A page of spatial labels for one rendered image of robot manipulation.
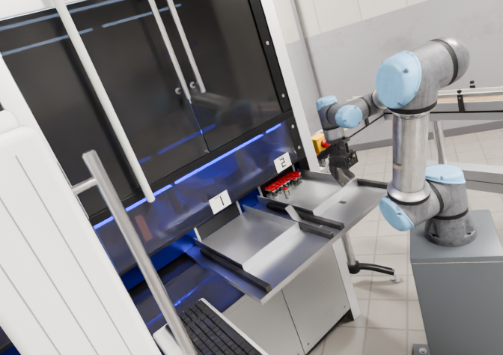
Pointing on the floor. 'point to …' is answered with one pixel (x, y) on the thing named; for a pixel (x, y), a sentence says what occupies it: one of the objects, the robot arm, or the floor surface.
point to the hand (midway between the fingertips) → (343, 183)
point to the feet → (373, 269)
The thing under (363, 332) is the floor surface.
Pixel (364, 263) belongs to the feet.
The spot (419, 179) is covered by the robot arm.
